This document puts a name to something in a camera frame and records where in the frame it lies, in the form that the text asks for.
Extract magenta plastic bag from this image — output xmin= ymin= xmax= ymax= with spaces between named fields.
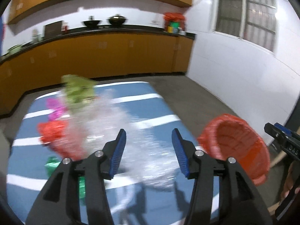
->
xmin=46 ymin=98 xmax=67 ymax=121

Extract green yellow boxes on counter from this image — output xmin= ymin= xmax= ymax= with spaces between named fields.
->
xmin=166 ymin=21 xmax=185 ymax=35

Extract black wok left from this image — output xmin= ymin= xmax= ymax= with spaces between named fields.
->
xmin=82 ymin=16 xmax=102 ymax=29

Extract clear bubble wrap sheet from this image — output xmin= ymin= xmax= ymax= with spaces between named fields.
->
xmin=53 ymin=90 xmax=179 ymax=189

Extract red plastic bag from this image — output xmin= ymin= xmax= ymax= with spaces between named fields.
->
xmin=37 ymin=120 xmax=88 ymax=161

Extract dark wooden cutting board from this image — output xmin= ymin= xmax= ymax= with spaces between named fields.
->
xmin=44 ymin=20 xmax=63 ymax=39

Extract red plastic waste basket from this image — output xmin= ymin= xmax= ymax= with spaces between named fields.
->
xmin=197 ymin=114 xmax=271 ymax=186

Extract dark green plastic bag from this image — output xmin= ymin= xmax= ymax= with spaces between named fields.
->
xmin=44 ymin=156 xmax=86 ymax=200

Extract green basin on counter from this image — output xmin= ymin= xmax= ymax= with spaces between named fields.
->
xmin=8 ymin=44 xmax=22 ymax=56

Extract blue white striped tablecloth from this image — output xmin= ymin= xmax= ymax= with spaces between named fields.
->
xmin=6 ymin=81 xmax=195 ymax=224

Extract lower wooden kitchen cabinets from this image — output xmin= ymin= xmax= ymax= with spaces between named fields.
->
xmin=1 ymin=32 xmax=195 ymax=115

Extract red bag on counter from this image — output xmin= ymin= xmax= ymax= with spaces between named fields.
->
xmin=164 ymin=12 xmax=186 ymax=32

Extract person's right hand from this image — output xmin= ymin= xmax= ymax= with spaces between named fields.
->
xmin=268 ymin=161 xmax=299 ymax=215

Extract glass jar on counter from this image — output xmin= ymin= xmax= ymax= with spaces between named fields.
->
xmin=31 ymin=28 xmax=41 ymax=44

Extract barred window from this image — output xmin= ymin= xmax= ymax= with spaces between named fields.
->
xmin=214 ymin=0 xmax=277 ymax=52

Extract green paw print bag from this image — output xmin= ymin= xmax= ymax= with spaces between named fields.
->
xmin=61 ymin=75 xmax=96 ymax=111

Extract black lidded wok right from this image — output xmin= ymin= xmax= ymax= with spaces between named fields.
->
xmin=108 ymin=14 xmax=127 ymax=27

